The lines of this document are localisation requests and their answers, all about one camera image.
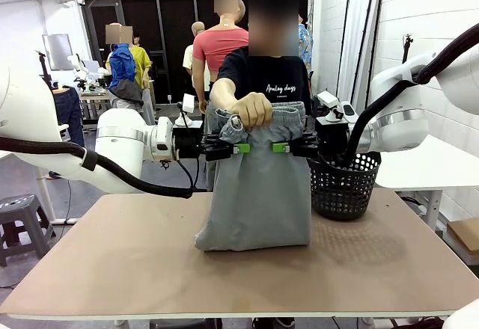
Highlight grey shorts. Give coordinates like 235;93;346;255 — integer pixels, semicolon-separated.
194;101;314;252

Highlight cluttered workbench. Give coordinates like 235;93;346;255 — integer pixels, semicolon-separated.
67;54;113;120

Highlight person in black t-shirt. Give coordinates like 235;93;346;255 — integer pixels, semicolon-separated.
216;0;314;120

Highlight person's right forearm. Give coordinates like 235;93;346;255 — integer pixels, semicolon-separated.
209;76;255;111

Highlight black camera tripod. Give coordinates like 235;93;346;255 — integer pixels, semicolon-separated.
402;33;415;64

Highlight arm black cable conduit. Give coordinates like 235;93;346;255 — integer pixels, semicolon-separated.
0;136;194;199
344;22;479;165

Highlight red crop top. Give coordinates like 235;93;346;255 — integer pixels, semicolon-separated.
192;26;250;72

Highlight blue floral shirt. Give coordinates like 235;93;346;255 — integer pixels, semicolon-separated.
298;14;314;78

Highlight white curtain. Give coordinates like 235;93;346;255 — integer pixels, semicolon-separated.
338;0;386;105

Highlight brown cardboard box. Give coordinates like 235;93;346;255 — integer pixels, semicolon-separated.
447;216;479;266

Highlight figure in yellow shirt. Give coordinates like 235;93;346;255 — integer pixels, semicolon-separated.
130;33;153;90

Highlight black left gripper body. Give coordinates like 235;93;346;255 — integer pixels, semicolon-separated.
172;126;206;160

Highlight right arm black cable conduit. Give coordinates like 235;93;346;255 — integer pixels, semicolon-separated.
344;22;479;165

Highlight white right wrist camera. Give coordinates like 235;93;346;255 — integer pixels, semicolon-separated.
316;90;344;123

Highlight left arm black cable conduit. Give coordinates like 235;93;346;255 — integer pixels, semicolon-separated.
0;136;194;199

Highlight beige mannequin in white shirt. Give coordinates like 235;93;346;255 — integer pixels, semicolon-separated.
182;21;207;83

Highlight black perforated plastic basket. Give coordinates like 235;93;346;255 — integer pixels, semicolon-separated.
307;151;382;221

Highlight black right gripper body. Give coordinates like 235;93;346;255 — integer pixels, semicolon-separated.
316;117;351;158

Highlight person's right hand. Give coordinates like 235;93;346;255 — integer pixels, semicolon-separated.
232;92;274;129

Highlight grey plastic stool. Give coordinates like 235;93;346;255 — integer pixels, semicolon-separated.
0;193;57;268

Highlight grey wall monitor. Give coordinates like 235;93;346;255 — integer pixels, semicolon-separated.
42;34;74;71

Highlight figure in blue jeans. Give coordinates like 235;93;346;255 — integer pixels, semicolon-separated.
47;85;86;179

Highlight small black tripod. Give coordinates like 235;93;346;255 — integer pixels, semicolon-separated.
35;50;55;90

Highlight tall beige mannequin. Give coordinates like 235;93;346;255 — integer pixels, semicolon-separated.
191;0;250;115

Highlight figure in blue jacket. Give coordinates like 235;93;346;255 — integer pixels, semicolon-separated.
105;22;145;109

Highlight white side table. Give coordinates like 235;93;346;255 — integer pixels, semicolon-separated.
373;145;479;233

